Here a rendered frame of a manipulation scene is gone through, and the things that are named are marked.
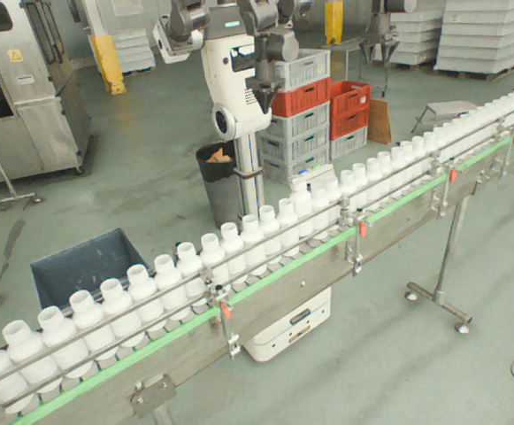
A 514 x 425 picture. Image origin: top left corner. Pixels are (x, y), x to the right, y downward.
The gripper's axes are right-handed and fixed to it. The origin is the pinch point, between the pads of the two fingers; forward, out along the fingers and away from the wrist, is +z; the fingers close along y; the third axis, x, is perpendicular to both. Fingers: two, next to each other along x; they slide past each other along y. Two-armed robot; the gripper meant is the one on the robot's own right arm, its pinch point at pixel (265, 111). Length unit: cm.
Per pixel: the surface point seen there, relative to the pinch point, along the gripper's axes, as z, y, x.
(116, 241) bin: 48, -45, -34
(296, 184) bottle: 13.6, 18.6, -10.7
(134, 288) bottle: 22, 8, -56
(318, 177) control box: 22.9, 12.3, 12.1
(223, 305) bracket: 27, 23, -45
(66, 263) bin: 49, -50, -51
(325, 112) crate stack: 75, -101, 219
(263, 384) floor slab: 134, -1, -3
